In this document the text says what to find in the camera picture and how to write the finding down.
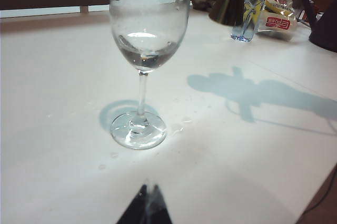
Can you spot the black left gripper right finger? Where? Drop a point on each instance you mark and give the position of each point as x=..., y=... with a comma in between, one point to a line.
x=160, y=208

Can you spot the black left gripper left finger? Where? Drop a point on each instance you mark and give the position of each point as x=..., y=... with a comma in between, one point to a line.
x=135, y=209

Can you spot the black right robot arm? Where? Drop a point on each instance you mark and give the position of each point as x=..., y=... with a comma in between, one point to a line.
x=326, y=23

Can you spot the clear plastic water bottle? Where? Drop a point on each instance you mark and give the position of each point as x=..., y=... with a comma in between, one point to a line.
x=247, y=23

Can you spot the clear wine glass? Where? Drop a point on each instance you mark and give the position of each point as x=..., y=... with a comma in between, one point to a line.
x=150, y=37

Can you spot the yellow snack bag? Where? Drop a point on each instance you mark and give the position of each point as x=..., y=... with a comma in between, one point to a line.
x=279, y=4

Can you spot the white snack bag red logo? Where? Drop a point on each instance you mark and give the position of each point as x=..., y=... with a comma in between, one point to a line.
x=279, y=23

